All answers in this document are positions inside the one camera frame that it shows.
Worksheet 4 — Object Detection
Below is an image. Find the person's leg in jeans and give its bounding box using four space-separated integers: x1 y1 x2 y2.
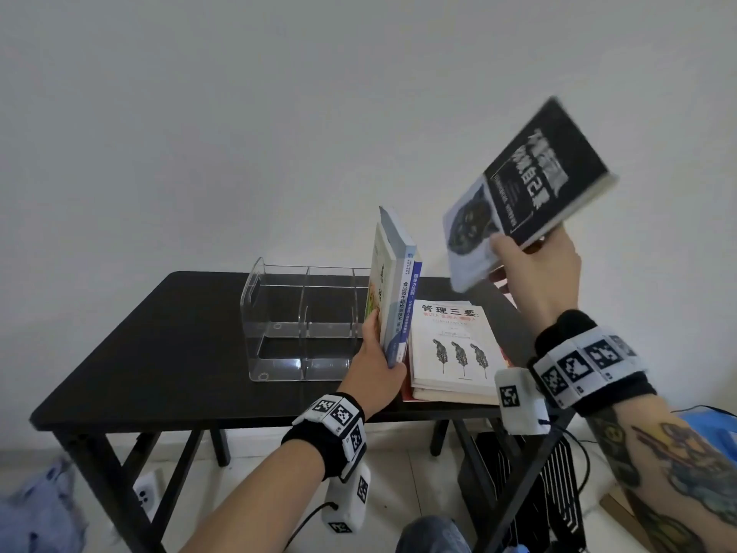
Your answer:
394 515 473 553

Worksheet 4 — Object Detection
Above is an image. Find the black cover book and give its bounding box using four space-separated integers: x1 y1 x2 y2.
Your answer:
441 96 620 294

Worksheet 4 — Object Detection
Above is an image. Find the person's right forearm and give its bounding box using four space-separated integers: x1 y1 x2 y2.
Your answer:
584 394 737 553

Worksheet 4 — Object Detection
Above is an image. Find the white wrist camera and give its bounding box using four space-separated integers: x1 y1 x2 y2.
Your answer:
494 366 551 437
321 463 372 535

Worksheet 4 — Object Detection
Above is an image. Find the blue cloth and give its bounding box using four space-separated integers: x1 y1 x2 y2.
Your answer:
0 454 88 553

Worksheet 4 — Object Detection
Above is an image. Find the person's left forearm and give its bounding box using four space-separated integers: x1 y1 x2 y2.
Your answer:
178 442 326 553

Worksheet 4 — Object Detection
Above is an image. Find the person's right hand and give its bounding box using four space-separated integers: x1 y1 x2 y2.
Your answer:
487 224 583 335

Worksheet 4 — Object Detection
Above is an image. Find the black table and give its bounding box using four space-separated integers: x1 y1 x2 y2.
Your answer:
29 270 577 553

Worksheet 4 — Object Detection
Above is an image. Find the white cartoon cover book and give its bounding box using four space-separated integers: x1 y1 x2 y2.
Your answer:
368 223 398 355

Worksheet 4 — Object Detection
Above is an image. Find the white power socket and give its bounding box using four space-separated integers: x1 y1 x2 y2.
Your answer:
133 472 162 511

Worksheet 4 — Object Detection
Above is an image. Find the black marker wristband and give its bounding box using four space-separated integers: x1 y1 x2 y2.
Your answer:
280 392 368 485
527 309 657 419

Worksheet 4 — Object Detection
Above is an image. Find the white leaf print book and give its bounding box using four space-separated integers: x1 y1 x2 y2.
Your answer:
409 299 503 392

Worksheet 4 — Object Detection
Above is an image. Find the black camera cable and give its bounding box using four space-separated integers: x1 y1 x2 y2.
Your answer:
285 500 335 553

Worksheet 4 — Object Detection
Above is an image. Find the clear acrylic book organizer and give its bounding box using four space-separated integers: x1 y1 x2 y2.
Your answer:
239 257 372 384

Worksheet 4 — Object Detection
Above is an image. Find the blue plastic stool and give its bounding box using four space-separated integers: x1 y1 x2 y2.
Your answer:
673 408 737 455

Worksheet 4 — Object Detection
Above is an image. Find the person's left hand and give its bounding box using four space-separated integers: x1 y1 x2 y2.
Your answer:
336 307 408 421

